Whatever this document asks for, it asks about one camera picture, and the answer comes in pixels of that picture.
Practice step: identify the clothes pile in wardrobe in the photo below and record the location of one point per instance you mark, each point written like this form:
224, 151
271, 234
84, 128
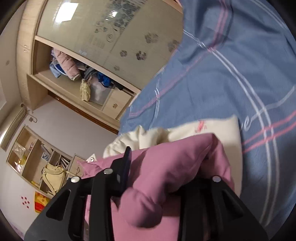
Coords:
63, 64

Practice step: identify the pink and cream jacket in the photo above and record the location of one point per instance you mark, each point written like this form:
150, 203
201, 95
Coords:
163, 160

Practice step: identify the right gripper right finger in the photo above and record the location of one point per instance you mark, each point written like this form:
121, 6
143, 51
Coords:
210, 210

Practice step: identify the brown wooden door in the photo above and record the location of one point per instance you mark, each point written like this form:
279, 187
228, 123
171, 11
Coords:
82, 113

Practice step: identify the wall shelf unit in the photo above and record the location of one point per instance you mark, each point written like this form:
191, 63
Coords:
31, 156

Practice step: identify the wardrobe with frosted sliding doors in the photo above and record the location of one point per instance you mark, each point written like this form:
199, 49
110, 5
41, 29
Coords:
128, 41

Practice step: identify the blue plaid bed sheet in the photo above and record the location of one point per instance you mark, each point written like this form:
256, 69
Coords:
235, 58

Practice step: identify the yellow bag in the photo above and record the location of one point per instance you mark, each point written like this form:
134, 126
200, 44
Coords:
54, 177

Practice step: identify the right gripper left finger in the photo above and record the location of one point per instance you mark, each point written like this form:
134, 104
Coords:
63, 217

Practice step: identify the clear storage box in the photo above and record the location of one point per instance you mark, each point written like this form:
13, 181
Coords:
98, 93

